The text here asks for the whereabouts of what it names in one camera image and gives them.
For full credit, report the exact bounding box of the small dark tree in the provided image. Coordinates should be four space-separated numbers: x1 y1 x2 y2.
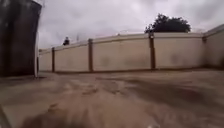
62 36 71 47

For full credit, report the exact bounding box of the large dark tree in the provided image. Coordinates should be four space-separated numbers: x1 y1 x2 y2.
144 13 192 34

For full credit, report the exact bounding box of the dark building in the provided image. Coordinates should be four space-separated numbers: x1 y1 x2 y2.
0 0 43 78

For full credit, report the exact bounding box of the beige wall with brown posts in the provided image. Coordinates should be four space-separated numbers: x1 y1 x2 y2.
38 23 224 74

